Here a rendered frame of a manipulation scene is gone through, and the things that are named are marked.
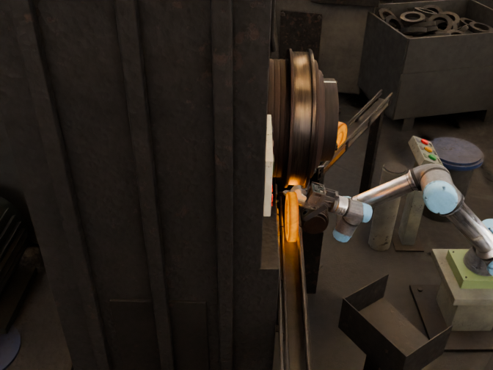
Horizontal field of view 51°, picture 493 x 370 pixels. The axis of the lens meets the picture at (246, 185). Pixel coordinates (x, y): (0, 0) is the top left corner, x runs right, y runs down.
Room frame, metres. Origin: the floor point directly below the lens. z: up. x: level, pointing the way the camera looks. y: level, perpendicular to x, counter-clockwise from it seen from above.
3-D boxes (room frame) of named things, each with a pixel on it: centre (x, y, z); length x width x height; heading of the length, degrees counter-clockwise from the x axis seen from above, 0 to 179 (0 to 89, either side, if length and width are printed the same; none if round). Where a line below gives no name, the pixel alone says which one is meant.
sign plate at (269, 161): (1.26, -0.06, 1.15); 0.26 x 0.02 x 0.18; 179
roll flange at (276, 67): (1.60, -0.09, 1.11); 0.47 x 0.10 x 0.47; 179
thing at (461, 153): (2.56, -1.19, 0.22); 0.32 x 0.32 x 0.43
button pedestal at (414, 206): (2.27, -0.91, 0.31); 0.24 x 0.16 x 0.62; 179
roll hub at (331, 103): (1.60, -0.27, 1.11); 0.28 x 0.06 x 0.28; 179
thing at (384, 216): (2.23, -0.75, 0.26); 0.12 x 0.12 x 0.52
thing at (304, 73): (1.60, -0.17, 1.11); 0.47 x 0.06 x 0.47; 179
